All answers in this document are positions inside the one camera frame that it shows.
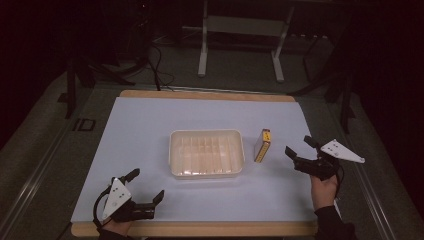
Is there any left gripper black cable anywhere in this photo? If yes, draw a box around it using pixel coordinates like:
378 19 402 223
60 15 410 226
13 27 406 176
92 185 114 231

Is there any black floor cable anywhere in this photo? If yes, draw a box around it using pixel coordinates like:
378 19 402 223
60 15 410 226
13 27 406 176
146 39 176 88

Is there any white metal stand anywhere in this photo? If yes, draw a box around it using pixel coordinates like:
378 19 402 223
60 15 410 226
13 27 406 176
197 0 296 84

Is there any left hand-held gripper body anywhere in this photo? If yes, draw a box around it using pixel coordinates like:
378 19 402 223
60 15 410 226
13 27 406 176
101 177 157 224

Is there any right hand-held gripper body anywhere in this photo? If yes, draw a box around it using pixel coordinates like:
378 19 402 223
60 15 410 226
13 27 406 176
293 138 366 182

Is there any black metal stand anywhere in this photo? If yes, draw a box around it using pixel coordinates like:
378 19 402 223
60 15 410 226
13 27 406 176
288 33 356 135

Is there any black tripod stand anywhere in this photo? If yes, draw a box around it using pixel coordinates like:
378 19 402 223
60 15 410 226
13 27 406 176
64 0 162 120

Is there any person's left hand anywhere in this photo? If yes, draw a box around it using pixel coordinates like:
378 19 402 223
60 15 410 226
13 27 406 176
101 217 133 237

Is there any white plastic tray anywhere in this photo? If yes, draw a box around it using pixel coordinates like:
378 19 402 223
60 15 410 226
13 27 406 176
168 128 246 179

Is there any person's right hand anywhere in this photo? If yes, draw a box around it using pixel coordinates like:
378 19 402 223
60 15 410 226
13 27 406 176
310 173 339 212

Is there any white table mat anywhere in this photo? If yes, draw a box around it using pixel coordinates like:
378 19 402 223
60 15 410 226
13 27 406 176
70 96 318 224

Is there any yellow and grey box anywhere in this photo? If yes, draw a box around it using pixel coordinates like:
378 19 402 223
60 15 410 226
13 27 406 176
253 128 272 164

